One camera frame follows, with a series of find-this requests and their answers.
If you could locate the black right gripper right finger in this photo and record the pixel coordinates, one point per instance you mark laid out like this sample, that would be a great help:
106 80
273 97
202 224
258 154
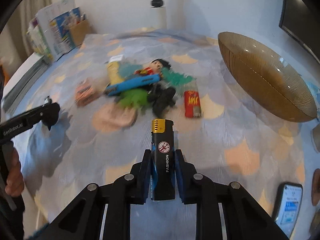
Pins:
222 209

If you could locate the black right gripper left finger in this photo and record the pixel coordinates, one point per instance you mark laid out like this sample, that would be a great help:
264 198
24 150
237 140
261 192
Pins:
103 212

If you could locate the orange pink small box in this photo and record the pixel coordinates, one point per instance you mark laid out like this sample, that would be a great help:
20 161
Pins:
85 93

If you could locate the pink soap-shaped object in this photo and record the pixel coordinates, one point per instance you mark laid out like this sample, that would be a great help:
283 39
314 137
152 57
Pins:
111 117

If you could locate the blue rectangular case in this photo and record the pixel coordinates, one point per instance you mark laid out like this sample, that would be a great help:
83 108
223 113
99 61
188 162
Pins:
129 84

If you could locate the green toy lizard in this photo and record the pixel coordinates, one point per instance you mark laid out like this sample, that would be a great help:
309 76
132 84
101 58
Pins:
134 98

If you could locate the black gold lighter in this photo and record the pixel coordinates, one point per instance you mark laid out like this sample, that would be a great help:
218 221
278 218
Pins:
163 160

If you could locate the black toy figure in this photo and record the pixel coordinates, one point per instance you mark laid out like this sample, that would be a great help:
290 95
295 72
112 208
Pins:
161 99

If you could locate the person's left hand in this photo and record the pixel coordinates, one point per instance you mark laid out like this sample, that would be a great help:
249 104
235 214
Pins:
15 182

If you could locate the smartphone with lit screen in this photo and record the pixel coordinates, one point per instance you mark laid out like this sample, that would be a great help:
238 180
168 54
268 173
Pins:
287 206

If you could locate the stack of books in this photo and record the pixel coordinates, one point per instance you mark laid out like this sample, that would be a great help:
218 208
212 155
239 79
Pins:
48 33

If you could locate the brown cardboard box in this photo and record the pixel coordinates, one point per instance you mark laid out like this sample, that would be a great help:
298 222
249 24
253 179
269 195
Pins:
79 31

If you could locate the white label card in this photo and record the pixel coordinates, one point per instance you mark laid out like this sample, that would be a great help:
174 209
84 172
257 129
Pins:
117 58

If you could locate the black-haired doll figure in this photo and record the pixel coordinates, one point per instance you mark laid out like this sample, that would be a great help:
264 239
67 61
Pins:
154 67

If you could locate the teal toy lizard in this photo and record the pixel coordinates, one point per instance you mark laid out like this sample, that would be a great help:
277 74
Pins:
175 79

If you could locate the brown ribbed glass bowl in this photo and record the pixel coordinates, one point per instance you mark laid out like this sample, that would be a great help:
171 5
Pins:
267 78

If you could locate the white pipe with black clamp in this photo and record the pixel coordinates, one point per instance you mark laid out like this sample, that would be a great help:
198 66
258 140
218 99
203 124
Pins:
158 16

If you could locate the black television screen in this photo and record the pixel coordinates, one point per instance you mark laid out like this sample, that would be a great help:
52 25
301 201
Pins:
300 19

